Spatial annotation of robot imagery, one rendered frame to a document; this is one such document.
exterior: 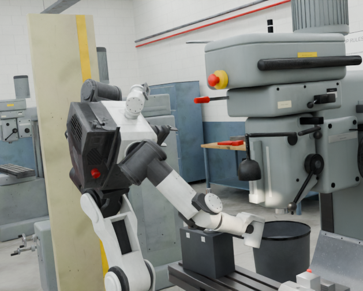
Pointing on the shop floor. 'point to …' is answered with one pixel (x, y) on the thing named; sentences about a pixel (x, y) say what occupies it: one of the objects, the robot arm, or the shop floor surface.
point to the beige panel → (58, 168)
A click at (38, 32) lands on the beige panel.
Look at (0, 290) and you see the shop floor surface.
